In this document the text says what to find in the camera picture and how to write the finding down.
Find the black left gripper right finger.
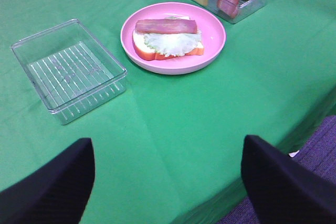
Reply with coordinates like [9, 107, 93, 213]
[241, 135, 335, 223]

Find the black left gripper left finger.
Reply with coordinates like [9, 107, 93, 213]
[1, 138, 95, 223]

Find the bacon strip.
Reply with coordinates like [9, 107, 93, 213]
[217, 0, 239, 18]
[135, 19, 198, 34]

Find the green lettuce leaf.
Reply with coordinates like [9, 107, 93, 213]
[143, 16, 202, 58]

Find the bread slice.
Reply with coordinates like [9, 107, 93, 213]
[132, 16, 205, 61]

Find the pink plate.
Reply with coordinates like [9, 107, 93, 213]
[120, 2, 226, 75]

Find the clear left plastic tray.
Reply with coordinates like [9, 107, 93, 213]
[11, 19, 127, 125]

